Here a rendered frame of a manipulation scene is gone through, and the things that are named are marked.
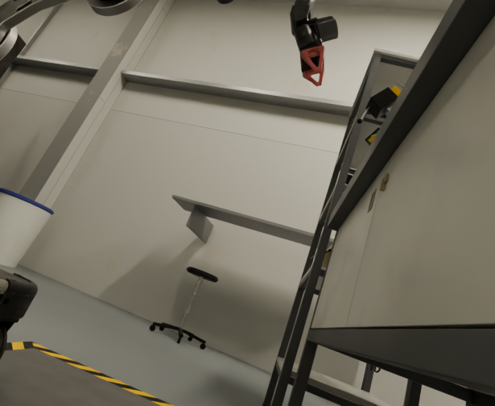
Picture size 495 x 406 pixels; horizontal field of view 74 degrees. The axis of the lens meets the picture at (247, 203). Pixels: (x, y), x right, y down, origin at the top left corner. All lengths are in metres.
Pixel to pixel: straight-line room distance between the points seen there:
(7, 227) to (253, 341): 2.77
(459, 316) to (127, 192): 4.34
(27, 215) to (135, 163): 1.41
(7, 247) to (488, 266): 4.15
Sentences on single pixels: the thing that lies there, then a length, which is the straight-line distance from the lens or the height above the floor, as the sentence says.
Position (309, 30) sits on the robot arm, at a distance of 1.16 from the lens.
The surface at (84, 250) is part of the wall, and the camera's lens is 4.54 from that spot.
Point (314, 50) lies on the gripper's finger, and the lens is 1.06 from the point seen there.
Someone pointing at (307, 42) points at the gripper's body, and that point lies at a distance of 1.08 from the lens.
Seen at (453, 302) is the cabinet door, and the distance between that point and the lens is 0.36.
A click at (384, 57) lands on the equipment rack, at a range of 2.01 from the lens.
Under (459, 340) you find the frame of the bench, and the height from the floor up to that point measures 0.39.
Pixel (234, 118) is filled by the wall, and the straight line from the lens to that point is 4.54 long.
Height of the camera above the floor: 0.34
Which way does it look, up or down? 19 degrees up
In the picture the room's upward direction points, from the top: 21 degrees clockwise
